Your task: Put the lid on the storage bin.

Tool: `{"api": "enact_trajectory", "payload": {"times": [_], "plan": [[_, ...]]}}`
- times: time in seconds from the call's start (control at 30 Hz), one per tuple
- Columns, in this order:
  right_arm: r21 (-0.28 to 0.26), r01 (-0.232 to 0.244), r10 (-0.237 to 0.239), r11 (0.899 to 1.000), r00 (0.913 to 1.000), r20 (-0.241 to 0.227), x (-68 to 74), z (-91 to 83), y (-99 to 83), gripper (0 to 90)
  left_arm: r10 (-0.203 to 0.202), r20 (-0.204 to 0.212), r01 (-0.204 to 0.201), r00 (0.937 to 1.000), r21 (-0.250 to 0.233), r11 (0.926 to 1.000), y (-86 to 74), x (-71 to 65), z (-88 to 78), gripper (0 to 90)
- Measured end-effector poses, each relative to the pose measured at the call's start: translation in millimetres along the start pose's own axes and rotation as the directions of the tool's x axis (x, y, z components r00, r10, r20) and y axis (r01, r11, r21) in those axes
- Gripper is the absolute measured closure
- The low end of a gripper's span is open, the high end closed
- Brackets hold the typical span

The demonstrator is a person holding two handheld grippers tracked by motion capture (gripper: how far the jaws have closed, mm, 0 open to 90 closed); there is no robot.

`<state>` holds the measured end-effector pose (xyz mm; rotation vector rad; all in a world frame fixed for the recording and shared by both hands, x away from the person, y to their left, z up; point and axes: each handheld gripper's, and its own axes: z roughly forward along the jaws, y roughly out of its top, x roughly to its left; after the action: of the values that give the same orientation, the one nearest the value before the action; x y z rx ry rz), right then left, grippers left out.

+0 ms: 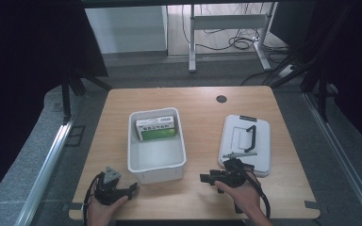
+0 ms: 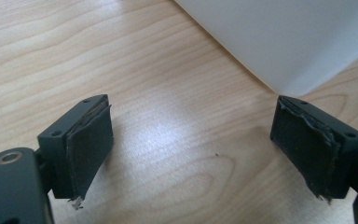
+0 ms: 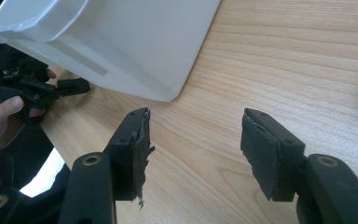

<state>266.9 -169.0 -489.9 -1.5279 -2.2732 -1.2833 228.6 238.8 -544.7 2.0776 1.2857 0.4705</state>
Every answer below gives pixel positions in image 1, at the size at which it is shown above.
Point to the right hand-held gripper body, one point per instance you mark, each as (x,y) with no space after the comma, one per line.
(236,175)

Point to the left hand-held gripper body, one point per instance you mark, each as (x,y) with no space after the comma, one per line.
(106,191)

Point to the white plastic storage bin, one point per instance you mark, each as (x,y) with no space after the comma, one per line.
(157,158)

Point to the person's left hand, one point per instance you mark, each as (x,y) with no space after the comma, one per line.
(102,213)

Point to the person's right hand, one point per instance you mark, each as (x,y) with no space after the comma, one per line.
(245,197)

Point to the green and white box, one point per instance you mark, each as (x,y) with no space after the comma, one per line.
(157,130)

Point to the black square floor plate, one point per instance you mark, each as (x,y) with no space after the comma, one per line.
(74,135)

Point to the dark round table grommet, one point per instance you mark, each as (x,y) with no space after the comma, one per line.
(221,99)

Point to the black tripod stand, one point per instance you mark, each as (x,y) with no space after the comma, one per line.
(322,94)
(67,91)

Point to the black curtain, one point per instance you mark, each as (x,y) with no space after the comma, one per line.
(355,62)
(28,62)

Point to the white cabinet panel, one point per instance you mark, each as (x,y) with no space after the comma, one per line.
(125,29)

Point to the grey table edge bracket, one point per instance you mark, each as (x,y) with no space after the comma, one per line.
(74,206)

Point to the aluminium rail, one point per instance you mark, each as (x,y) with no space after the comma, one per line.
(342,160)
(45,175)

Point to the white metal desk frame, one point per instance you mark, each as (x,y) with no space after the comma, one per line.
(229,22)

